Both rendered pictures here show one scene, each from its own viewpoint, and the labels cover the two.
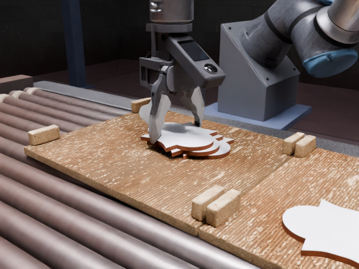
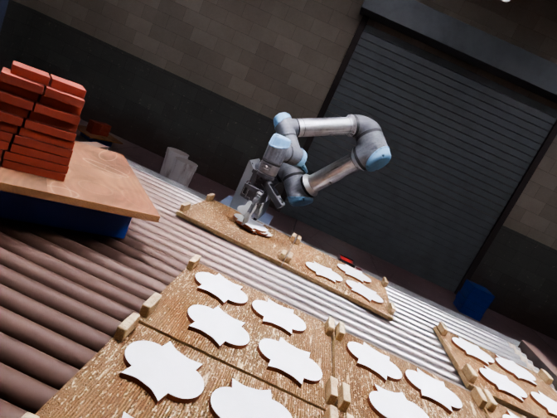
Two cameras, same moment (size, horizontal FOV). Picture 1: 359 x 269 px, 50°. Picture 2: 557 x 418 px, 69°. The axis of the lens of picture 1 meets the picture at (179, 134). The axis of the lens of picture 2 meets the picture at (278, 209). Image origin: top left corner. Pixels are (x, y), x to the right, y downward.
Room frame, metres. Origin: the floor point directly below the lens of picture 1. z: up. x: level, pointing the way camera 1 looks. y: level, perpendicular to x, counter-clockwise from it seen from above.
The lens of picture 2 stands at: (-0.63, 0.79, 1.39)
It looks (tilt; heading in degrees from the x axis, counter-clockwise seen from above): 12 degrees down; 326
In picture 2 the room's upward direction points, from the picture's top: 25 degrees clockwise
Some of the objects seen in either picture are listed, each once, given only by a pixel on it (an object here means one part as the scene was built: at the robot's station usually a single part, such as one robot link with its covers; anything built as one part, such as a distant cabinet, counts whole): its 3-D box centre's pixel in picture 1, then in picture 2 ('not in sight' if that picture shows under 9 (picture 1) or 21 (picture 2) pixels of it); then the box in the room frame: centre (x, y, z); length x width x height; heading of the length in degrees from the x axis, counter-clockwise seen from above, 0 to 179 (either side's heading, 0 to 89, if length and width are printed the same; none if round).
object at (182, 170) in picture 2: not in sight; (181, 174); (4.18, -0.94, 0.19); 0.30 x 0.30 x 0.37
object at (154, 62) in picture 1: (169, 57); (258, 187); (0.69, 0.02, 1.10); 0.09 x 0.08 x 0.12; 41
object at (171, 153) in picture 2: not in sight; (173, 164); (4.61, -0.94, 0.19); 0.30 x 0.30 x 0.37
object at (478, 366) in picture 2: not in sight; (510, 376); (-0.13, -0.62, 0.94); 0.41 x 0.35 x 0.04; 54
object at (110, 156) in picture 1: (165, 149); (240, 228); (0.67, 0.03, 0.93); 0.41 x 0.35 x 0.02; 50
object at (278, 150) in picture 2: not in sight; (277, 150); (0.68, 0.01, 1.26); 0.09 x 0.08 x 0.11; 108
